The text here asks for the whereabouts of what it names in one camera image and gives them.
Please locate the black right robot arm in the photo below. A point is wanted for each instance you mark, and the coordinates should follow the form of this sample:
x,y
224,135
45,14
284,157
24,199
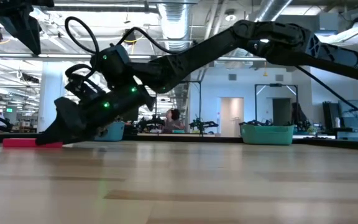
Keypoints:
x,y
197,59

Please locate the black aluminium table frame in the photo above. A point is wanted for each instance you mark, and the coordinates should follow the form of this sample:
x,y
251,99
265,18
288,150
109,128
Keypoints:
x,y
197,139

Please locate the long red block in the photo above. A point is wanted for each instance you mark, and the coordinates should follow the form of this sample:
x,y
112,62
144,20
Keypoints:
x,y
17,143

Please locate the silver smooth ceiling duct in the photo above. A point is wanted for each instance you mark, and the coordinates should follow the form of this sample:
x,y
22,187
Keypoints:
x,y
272,9

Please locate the silver ribbed ceiling duct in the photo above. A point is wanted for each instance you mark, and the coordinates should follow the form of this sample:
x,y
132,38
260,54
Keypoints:
x,y
176,21

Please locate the dark door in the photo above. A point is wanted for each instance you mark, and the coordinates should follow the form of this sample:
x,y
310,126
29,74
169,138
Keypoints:
x,y
281,110

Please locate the teal plastic bin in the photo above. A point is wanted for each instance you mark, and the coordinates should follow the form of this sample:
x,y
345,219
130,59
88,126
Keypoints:
x,y
117,132

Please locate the white pillar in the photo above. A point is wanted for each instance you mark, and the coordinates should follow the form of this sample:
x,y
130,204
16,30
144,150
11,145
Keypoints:
x,y
47,90

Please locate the long ceiling light bar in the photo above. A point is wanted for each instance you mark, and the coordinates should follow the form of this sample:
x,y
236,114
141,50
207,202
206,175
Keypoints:
x,y
26,55

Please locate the black background robot arm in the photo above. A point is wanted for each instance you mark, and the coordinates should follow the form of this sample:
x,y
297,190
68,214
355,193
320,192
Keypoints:
x,y
149,123
204,125

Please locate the white door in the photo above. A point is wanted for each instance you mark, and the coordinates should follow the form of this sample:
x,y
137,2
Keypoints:
x,y
232,115

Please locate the green plastic bin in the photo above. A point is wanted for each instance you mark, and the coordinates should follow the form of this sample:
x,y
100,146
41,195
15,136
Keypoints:
x,y
267,135

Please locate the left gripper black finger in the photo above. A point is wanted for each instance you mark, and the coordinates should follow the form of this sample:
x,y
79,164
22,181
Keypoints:
x,y
20,25

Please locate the black gantry frame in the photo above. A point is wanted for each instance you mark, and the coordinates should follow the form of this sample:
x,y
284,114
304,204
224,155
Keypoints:
x,y
200,102
275,85

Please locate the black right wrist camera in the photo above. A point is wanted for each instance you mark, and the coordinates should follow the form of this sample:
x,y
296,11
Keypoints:
x,y
79,87

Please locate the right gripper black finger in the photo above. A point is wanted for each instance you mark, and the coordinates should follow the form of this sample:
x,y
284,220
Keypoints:
x,y
68,121

